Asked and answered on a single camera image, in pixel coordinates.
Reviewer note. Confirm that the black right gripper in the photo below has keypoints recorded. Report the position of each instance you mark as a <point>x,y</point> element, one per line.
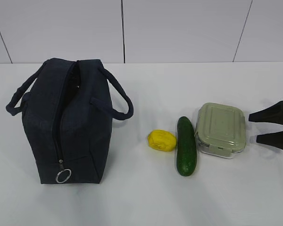
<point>273,114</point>

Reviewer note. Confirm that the glass container green lid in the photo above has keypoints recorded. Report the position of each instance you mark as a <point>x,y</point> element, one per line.
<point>220,130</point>

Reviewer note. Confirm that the green cucumber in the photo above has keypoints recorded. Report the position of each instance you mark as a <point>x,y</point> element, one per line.
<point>186,159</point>

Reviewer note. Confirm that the yellow lemon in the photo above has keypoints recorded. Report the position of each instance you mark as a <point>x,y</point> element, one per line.
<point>161,140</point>

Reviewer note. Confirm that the navy blue lunch bag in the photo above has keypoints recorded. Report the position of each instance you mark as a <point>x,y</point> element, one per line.
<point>67,110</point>

